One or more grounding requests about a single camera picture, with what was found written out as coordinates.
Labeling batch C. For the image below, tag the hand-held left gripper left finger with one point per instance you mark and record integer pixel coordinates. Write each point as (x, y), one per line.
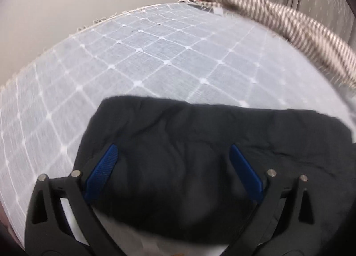
(103, 169)

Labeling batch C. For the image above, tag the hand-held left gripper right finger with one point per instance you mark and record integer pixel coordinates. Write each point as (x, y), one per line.
(245, 172)

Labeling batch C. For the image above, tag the black quilted jacket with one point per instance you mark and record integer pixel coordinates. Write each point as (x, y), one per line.
(172, 147)

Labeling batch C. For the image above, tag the striped duvet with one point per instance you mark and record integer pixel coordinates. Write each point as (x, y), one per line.
(278, 12)

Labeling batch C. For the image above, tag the blue-grey checked blanket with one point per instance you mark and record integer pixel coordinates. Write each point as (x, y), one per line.
(139, 58)

